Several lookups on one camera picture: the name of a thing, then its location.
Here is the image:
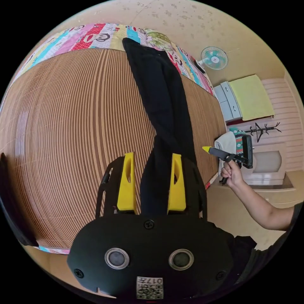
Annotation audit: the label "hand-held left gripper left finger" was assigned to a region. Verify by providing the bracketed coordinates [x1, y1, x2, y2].
[117, 152, 137, 211]

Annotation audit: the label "black pants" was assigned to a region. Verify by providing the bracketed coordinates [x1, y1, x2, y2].
[122, 37, 198, 216]

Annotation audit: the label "person's right forearm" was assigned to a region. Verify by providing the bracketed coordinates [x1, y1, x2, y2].
[231, 180, 296, 231]

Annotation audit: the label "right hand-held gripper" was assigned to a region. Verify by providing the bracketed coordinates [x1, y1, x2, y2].
[202, 146, 243, 168]

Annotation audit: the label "bed with woven mat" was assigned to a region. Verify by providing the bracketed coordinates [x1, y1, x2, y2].
[0, 22, 227, 255]

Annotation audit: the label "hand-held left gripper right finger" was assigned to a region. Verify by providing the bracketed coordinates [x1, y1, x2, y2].
[168, 153, 187, 212]

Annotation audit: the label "yellow cloth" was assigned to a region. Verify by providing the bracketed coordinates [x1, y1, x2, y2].
[229, 74, 276, 122]

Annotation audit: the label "person's body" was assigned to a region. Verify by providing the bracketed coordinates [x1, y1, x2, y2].
[225, 202, 304, 294]

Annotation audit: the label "green printed pillow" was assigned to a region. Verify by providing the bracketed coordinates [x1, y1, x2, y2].
[143, 28, 178, 53]

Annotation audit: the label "white and teal fan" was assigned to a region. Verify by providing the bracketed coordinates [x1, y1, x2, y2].
[198, 46, 229, 71]

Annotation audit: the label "black garment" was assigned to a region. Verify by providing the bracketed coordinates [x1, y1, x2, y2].
[0, 152, 39, 247]

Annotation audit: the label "grey cupboard with drawers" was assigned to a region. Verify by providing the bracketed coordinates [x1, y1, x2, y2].
[213, 80, 243, 123]

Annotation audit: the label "person's right hand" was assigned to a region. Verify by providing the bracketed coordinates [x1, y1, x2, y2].
[220, 162, 245, 188]

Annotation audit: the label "pile of clothes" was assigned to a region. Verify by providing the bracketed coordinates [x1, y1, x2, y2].
[214, 127, 246, 171]

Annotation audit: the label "black coat rack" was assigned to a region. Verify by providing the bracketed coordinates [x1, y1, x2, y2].
[244, 121, 282, 143]

